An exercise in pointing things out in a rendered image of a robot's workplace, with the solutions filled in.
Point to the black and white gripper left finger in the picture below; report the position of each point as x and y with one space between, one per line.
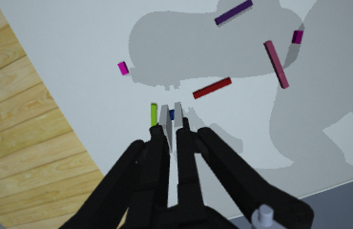
147 188

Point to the pink rod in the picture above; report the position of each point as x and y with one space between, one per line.
276 63

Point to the purple rod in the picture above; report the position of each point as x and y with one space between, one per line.
234 11

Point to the lime green rod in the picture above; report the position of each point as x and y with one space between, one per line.
153 114

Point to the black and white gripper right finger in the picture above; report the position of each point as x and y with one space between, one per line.
263 205

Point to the magenta rectangular block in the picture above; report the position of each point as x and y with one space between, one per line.
297 37
123 68

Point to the dark red rod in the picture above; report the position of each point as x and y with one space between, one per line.
220 84

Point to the small blue block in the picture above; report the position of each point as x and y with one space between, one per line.
172 114

